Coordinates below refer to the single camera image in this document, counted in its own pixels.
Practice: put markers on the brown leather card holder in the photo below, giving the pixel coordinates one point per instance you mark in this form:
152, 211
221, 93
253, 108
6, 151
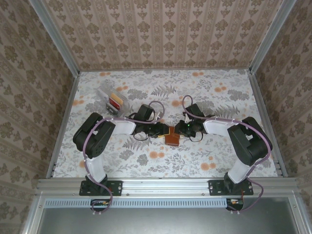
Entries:
171, 140

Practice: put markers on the red VIP card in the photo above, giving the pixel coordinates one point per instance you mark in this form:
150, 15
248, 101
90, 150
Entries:
117, 105

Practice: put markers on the gold card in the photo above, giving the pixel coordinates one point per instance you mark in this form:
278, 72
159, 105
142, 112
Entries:
116, 97

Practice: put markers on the silver card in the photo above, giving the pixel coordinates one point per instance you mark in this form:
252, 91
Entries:
103, 94

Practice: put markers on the clear plastic card box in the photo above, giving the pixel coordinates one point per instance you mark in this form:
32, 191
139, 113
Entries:
107, 87

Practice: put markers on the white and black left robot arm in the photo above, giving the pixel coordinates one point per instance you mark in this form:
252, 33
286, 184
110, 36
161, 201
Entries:
97, 139

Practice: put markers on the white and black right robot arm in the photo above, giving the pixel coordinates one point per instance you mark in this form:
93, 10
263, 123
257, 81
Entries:
251, 143

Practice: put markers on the black patterned card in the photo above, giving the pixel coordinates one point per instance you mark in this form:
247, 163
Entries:
111, 108

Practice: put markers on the grey metal panel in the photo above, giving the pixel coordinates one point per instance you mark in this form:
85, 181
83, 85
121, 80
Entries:
165, 221

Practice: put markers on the aluminium frame cross rail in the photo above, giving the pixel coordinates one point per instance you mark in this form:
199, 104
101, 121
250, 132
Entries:
165, 186

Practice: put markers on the aluminium side rail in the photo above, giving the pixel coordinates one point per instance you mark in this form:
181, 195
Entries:
267, 122
64, 122

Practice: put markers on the aluminium frame post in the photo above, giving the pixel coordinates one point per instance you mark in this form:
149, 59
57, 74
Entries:
271, 36
56, 36

